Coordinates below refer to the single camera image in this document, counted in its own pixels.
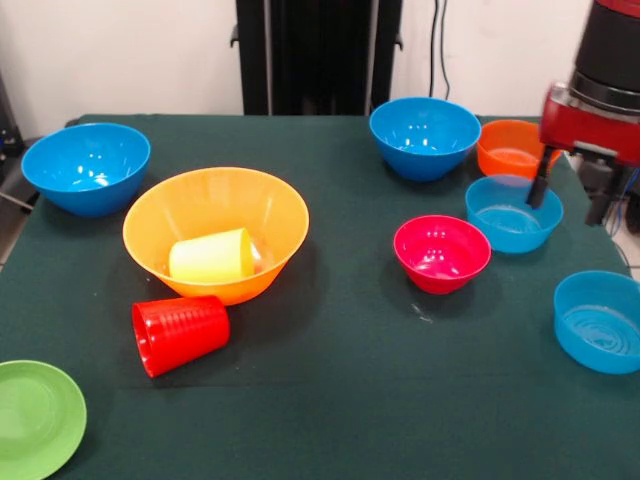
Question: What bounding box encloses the green bowl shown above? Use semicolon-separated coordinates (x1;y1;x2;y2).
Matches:
0;360;88;480

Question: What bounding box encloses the large yellow bowl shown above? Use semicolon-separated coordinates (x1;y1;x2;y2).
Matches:
122;166;310;307

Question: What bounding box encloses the blue cable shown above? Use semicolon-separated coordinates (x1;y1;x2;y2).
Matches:
604;167;640;241

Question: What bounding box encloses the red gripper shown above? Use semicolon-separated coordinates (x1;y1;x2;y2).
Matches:
525;82;640;227

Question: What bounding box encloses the black stand base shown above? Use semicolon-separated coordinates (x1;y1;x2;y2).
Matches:
574;149;634;201
0;144;41;211

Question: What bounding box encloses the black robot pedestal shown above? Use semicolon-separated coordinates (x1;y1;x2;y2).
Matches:
230;0;405;117

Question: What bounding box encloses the yellow cup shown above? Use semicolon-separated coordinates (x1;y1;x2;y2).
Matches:
168;227;256;282

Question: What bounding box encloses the large blue bowl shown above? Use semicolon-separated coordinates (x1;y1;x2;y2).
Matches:
368;96;483;183
20;122;152;219

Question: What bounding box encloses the dark green tablecloth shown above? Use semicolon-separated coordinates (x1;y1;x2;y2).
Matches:
0;113;640;480

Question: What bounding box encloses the orange bowl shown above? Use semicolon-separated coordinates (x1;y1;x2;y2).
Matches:
476;119;562;180

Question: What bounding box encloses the black equipment case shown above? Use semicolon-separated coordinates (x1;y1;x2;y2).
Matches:
0;69;25;159

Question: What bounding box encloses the black wall cable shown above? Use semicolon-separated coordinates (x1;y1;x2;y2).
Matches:
429;0;454;101

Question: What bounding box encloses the pink bowl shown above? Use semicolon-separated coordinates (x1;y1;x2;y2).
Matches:
392;214;493;295

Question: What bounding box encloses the small blue bowl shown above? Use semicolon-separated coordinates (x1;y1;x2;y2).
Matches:
464;174;565;255
553;270;640;375

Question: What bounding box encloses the red cup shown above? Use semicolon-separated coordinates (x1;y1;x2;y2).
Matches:
131;295;231;379

